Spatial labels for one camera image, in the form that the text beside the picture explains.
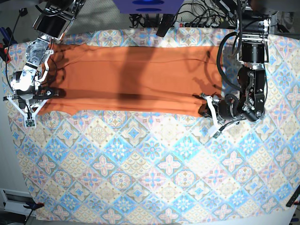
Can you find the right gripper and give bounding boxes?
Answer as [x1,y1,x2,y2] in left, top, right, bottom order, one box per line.
[17,86,66,105]

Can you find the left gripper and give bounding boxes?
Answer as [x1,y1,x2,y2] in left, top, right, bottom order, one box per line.
[198,92,240,123]

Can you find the orange T-shirt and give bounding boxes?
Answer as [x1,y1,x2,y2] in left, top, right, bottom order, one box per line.
[40,44,222,117]

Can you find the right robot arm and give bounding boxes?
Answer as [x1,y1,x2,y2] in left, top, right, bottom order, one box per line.
[9,0,86,109]

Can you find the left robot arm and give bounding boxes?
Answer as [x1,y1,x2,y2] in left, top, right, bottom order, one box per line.
[198,0,270,126]

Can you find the red black clamp left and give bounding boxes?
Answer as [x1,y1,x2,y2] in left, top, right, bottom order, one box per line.
[0,27,17,62]

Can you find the patterned blue tablecloth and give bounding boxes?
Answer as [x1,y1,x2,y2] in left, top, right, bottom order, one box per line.
[0,28,300,225]

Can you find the blue clamp bottom left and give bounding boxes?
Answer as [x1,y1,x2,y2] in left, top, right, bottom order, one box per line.
[23,202,45,225]

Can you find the black clamp bottom right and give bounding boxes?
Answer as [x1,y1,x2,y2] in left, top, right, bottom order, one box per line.
[285,193,300,208]

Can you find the power strip with red switch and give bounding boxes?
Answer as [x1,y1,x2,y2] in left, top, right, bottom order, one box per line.
[173,21,219,28]

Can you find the black strap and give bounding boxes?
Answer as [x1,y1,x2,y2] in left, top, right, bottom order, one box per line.
[156,13,176,38]

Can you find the thick black cable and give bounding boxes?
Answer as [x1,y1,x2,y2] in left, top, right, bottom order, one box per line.
[215,0,243,91]

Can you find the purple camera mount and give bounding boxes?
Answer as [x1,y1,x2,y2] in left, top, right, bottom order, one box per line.
[113,0,184,14]

